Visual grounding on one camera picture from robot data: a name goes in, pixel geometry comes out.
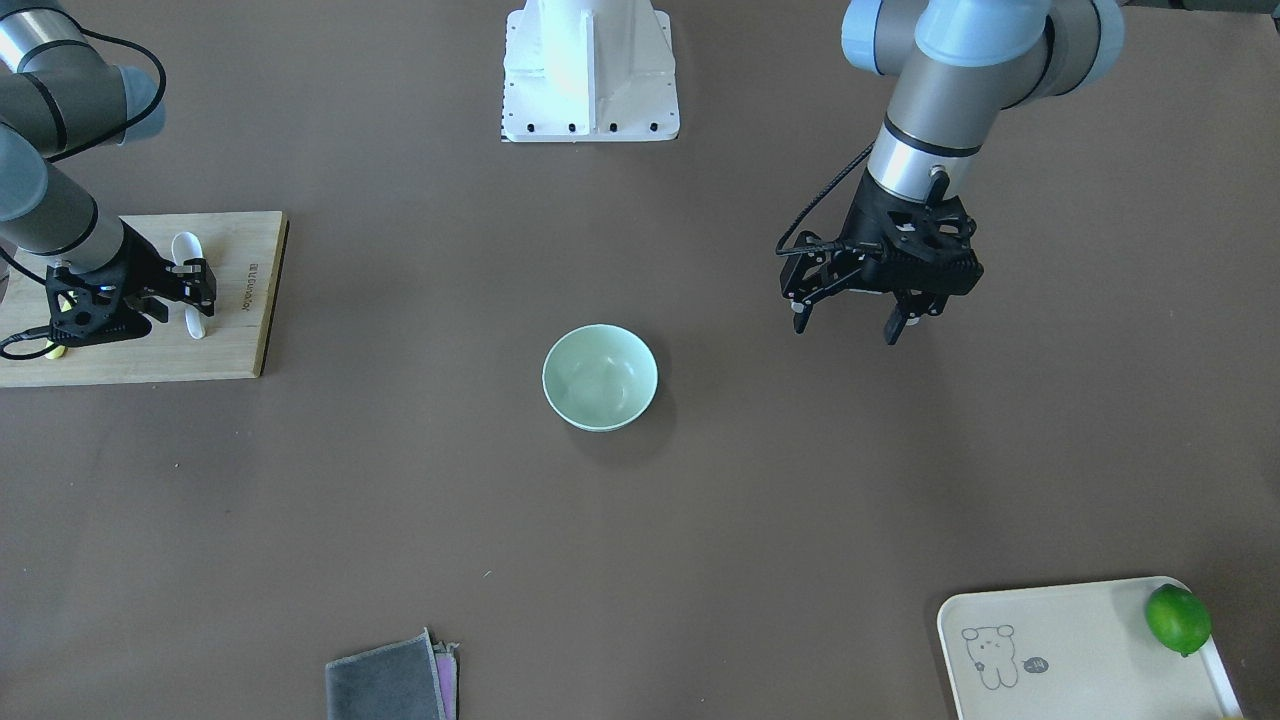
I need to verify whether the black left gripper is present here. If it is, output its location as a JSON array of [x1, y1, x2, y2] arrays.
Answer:
[[780, 169, 984, 346]]

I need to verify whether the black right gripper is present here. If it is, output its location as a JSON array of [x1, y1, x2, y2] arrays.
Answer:
[[45, 223, 218, 348]]

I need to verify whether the white ceramic spoon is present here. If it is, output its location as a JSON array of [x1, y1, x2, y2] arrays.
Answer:
[[172, 231, 210, 340]]

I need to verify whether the mint green bowl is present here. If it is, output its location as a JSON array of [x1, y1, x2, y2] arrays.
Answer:
[[541, 324, 659, 433]]

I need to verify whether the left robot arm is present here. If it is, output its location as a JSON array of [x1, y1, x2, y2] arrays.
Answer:
[[774, 1, 1125, 345]]

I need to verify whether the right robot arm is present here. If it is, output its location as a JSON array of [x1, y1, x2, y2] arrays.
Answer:
[[1, 1, 218, 361]]

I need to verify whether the wooden cutting board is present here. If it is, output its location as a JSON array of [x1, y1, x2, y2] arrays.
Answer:
[[0, 210, 291, 389]]

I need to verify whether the beige rabbit tray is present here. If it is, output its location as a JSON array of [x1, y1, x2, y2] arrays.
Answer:
[[936, 577, 1243, 719]]

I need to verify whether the grey folded cloth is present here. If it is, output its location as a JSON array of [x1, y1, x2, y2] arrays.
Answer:
[[325, 628, 443, 719]]

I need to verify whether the green lime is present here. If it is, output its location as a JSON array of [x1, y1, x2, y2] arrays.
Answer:
[[1144, 583, 1213, 657]]

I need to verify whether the purple folded cloth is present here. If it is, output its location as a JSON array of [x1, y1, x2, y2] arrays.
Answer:
[[433, 643, 460, 720]]

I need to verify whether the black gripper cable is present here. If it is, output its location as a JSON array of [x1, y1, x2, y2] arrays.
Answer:
[[0, 26, 166, 361], [774, 143, 879, 261]]

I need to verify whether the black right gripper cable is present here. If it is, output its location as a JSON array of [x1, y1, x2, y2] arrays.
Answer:
[[0, 26, 166, 361]]

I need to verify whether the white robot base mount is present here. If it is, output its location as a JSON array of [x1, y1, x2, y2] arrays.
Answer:
[[500, 1, 681, 143]]

